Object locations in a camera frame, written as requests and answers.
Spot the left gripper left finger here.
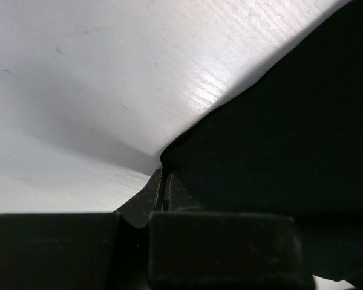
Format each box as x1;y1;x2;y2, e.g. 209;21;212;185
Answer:
115;169;163;228

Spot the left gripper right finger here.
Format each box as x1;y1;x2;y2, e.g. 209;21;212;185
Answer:
163;170;203;211

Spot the black t shirt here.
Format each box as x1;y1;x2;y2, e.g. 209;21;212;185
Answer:
160;1;363;289

